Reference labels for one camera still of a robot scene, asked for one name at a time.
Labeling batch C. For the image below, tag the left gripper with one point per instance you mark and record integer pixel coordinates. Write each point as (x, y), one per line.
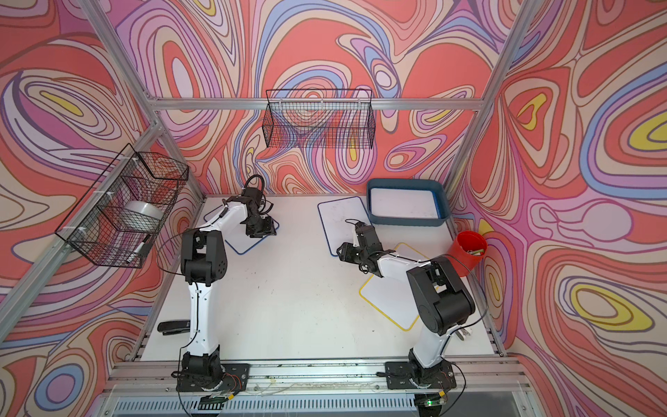
(269, 229)

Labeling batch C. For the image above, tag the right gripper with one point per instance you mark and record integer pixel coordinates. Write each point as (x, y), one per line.
(346, 253)

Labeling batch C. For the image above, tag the blue whiteboard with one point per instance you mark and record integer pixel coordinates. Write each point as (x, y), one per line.
(338, 218)
(236, 239)
(403, 203)

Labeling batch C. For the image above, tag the yellow framed whiteboard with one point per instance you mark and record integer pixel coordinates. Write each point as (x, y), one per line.
(392, 296)

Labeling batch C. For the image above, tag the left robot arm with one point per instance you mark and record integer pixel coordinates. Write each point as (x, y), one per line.
(204, 263)

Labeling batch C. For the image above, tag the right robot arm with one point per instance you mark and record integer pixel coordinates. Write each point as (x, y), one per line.
(436, 293)

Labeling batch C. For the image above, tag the teal plastic storage box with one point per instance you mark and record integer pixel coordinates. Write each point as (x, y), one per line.
(421, 184)

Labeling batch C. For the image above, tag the white whiteboard eraser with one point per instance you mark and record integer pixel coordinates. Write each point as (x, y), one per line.
(463, 334)

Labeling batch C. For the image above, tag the red plastic cup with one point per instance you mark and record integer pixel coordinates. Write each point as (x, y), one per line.
(457, 253)

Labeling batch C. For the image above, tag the silver tape roll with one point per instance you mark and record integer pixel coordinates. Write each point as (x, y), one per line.
(142, 212)

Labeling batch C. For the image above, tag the marker in left basket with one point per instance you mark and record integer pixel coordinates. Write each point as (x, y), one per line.
(136, 254)

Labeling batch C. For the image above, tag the green circuit board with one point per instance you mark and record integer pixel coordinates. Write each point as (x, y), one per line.
(212, 403)

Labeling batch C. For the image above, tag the back black wire basket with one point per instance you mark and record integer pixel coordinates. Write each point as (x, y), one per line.
(315, 118)

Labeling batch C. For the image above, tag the black wire basket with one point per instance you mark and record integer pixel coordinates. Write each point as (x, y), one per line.
(315, 118)
(128, 213)

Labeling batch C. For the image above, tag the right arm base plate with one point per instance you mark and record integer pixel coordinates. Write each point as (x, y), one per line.
(404, 375)

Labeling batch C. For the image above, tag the left black wire basket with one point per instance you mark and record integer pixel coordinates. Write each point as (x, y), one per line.
(128, 213)

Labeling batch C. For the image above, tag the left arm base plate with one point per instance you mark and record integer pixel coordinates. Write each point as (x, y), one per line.
(231, 379)

